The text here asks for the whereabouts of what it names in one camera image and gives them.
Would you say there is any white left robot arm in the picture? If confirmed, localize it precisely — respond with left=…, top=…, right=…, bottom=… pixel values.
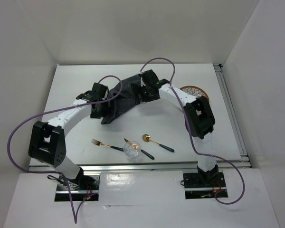
left=28, top=83, right=109, bottom=190

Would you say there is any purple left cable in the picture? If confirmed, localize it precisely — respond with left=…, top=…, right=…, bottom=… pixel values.
left=6, top=75, right=124, bottom=224

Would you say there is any purple cable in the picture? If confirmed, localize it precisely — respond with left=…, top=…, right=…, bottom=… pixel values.
left=139, top=57, right=247, bottom=205
left=6, top=75, right=124, bottom=224

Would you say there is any gold spoon green handle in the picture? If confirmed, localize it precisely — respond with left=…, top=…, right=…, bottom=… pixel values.
left=142, top=134, right=175, bottom=152

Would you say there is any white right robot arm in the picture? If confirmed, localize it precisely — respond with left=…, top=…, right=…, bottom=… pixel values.
left=131, top=70, right=219, bottom=186

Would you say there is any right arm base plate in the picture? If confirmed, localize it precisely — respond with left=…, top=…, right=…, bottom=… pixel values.
left=180, top=172, right=228, bottom=200

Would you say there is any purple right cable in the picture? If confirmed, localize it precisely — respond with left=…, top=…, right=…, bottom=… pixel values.
left=139, top=57, right=247, bottom=205

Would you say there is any aluminium front rail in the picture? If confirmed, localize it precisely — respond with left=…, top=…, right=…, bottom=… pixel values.
left=29, top=161, right=252, bottom=171

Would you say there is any patterned round plate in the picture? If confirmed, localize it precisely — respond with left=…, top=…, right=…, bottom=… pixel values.
left=180, top=85, right=209, bottom=101

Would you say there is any gold fork green handle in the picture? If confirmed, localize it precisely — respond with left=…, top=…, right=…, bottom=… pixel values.
left=91, top=139, right=124, bottom=152

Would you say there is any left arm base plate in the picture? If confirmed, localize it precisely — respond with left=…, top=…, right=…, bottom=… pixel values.
left=47, top=173, right=100, bottom=202

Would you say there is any dark checked cloth napkin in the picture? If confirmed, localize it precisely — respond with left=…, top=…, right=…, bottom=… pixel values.
left=101, top=75, right=141, bottom=125

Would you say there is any gold knife green handle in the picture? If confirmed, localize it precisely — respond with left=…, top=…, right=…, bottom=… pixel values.
left=124, top=138, right=155, bottom=160

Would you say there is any clear drinking glass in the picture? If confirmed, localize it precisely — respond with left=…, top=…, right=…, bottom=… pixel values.
left=123, top=141, right=141, bottom=162

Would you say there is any aluminium side rail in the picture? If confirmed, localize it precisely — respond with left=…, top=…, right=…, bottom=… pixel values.
left=213, top=64, right=250, bottom=162

